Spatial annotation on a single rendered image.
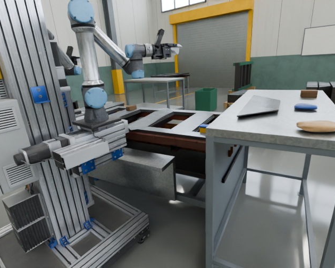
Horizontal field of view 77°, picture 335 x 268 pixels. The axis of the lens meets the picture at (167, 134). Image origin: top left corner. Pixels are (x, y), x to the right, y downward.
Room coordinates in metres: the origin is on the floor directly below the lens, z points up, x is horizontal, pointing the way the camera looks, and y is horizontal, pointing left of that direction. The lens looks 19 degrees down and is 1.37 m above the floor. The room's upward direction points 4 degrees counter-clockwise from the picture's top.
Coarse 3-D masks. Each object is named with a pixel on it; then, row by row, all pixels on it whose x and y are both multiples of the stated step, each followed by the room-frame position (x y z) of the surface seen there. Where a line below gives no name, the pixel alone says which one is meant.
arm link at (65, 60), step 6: (48, 30) 1.66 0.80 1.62; (60, 48) 1.74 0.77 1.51; (60, 54) 1.74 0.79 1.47; (66, 60) 1.79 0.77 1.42; (66, 66) 1.82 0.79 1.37; (72, 66) 1.84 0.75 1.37; (78, 66) 1.89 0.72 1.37; (66, 72) 1.87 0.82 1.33; (72, 72) 1.86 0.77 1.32; (78, 72) 1.87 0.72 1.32
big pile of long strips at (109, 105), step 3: (108, 102) 3.05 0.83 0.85; (111, 102) 3.04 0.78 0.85; (117, 102) 3.00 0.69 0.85; (120, 102) 2.99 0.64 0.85; (123, 102) 2.97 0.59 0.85; (105, 105) 2.81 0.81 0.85; (108, 105) 2.80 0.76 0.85; (111, 105) 2.79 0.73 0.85; (114, 105) 2.77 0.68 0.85; (117, 105) 2.79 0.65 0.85; (120, 105) 2.84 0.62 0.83; (123, 105) 2.90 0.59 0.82; (78, 108) 2.71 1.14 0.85; (81, 108) 2.70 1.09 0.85; (84, 108) 2.68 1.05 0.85; (105, 108) 2.60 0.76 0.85; (108, 108) 2.65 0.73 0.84; (81, 111) 2.53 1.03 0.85; (84, 111) 2.52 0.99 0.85
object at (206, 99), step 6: (198, 90) 5.72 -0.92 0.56; (204, 90) 6.03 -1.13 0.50; (210, 90) 5.94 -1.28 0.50; (216, 90) 5.81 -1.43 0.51; (198, 96) 5.48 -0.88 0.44; (204, 96) 5.40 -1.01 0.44; (210, 96) 5.33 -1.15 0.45; (216, 96) 5.82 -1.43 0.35; (198, 102) 5.48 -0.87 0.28; (204, 102) 5.40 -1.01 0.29; (210, 102) 5.33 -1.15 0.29; (216, 102) 5.83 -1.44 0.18; (198, 108) 5.48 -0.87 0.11; (204, 108) 5.40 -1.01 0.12; (210, 108) 5.34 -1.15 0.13
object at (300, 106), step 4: (296, 104) 1.24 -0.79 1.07; (300, 104) 1.22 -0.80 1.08; (304, 104) 1.21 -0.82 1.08; (308, 104) 1.20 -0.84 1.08; (296, 108) 1.20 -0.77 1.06; (300, 108) 1.18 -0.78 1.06; (304, 108) 1.17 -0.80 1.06; (308, 108) 1.16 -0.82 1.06; (312, 108) 1.16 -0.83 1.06; (316, 108) 1.16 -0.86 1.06
